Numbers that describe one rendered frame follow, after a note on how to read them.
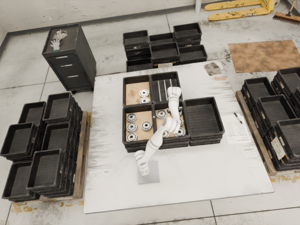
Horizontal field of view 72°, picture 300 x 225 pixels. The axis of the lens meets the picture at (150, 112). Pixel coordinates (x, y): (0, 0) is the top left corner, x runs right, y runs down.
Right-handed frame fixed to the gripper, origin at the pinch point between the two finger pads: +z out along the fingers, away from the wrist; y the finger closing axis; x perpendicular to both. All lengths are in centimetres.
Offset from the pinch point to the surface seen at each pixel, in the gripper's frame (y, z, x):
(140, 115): -32.6, 17.5, 13.2
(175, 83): 8, 18, 51
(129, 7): -55, 78, 330
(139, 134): -33.7, 17.4, -8.0
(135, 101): -38, 18, 32
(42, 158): -148, 52, -7
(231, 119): 58, 30, 5
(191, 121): 16.7, 17.5, 0.5
